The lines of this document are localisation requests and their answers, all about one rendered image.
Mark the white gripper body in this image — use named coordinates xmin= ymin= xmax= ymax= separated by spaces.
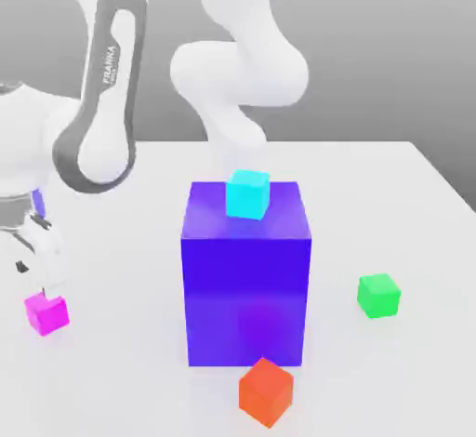
xmin=0 ymin=229 xmax=69 ymax=298

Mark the large purple box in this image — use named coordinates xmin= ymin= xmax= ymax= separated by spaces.
xmin=179 ymin=180 xmax=312 ymax=368

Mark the small magenta cube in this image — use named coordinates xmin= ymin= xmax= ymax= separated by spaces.
xmin=23 ymin=290 xmax=71 ymax=338

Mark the small cyan cube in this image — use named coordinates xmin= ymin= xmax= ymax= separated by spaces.
xmin=225 ymin=168 xmax=271 ymax=221

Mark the small green cube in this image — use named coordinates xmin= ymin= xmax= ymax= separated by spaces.
xmin=356 ymin=272 xmax=403 ymax=320

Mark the small orange cube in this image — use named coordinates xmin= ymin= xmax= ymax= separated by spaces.
xmin=238 ymin=357 xmax=296 ymax=430

